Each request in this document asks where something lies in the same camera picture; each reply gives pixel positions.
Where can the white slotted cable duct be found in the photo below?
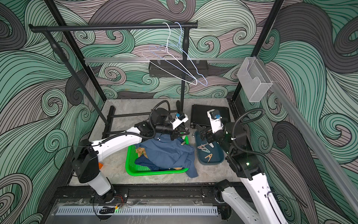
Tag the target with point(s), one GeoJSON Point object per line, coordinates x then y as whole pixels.
{"type": "Point", "coordinates": [138, 211]}

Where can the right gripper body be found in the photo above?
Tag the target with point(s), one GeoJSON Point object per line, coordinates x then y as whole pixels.
{"type": "Point", "coordinates": [219, 136]}

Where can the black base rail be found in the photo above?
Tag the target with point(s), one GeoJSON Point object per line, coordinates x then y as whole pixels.
{"type": "Point", "coordinates": [201, 192]}

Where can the navy Mickey print t-shirt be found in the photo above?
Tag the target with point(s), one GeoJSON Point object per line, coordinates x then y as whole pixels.
{"type": "Point", "coordinates": [143, 161]}

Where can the black ribbed case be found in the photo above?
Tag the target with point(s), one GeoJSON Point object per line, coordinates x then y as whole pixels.
{"type": "Point", "coordinates": [199, 115]}

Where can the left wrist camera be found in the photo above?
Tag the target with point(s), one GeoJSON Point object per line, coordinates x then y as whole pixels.
{"type": "Point", "coordinates": [178, 120]}

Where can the white wire hanger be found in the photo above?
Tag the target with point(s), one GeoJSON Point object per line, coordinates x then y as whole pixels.
{"type": "Point", "coordinates": [160, 48]}

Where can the slate blue t-shirt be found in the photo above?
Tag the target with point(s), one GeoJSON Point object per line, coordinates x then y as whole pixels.
{"type": "Point", "coordinates": [170, 154]}

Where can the green plastic basket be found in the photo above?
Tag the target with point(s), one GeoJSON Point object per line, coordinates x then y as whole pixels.
{"type": "Point", "coordinates": [137, 170]}

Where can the clear mesh wall bin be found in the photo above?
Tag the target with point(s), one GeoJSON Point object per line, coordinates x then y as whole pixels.
{"type": "Point", "coordinates": [254, 78]}

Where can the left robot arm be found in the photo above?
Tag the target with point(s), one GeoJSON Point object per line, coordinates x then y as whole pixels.
{"type": "Point", "coordinates": [88, 155]}

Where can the tan cartoon print t-shirt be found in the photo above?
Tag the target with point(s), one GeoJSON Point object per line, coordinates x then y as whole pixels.
{"type": "Point", "coordinates": [141, 152]}

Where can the black clothes rack frame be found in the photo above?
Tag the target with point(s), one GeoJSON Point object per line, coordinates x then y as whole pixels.
{"type": "Point", "coordinates": [47, 32]}

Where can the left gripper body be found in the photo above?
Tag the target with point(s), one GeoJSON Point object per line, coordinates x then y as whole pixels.
{"type": "Point", "coordinates": [173, 133]}

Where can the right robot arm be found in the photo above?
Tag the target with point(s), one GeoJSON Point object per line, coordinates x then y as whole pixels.
{"type": "Point", "coordinates": [232, 139]}

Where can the teal plastic tray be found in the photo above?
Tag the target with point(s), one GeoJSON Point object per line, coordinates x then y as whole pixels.
{"type": "Point", "coordinates": [218, 153]}

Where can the light blue wire hanger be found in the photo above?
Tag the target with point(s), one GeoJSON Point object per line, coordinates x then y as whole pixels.
{"type": "Point", "coordinates": [186, 54]}

